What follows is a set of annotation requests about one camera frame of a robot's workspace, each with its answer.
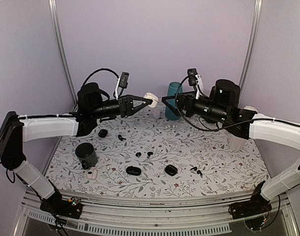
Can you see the black oval earbud case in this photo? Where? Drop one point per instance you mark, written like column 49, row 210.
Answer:
column 135, row 171

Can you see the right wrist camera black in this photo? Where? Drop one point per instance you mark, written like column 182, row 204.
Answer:
column 195, row 81

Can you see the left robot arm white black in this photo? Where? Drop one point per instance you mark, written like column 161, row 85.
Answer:
column 92, row 109

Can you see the aluminium frame post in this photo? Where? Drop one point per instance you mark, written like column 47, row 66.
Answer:
column 255, row 22
column 61, row 52

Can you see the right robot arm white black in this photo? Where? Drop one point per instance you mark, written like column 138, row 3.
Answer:
column 257, row 127

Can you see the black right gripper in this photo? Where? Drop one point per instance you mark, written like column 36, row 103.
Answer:
column 182, row 97

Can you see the front aluminium rail base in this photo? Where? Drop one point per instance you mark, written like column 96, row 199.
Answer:
column 188, row 216

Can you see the black earbud pair back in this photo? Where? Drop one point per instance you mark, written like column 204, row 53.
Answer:
column 121, row 137

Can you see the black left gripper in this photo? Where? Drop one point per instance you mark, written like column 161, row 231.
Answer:
column 127, row 108

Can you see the white earbud case front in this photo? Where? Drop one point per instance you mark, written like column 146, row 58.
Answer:
column 92, row 174

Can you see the small black earbud case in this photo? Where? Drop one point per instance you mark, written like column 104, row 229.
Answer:
column 103, row 133

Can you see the dark grey mug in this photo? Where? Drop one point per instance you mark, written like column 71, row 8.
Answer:
column 86, row 154

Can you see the black open earbud case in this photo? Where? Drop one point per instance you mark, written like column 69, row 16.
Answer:
column 171, row 170

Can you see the white earbud case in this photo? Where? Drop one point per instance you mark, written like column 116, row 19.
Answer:
column 157, row 114
column 92, row 174

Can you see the white airpods charging case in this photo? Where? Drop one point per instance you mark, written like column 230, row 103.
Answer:
column 153, row 98

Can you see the left aluminium frame post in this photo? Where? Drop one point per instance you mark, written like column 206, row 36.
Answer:
column 61, row 52

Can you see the right aluminium frame post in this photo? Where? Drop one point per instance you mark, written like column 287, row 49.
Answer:
column 255, row 22

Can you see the white ribbed vase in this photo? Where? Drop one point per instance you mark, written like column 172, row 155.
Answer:
column 236, row 143

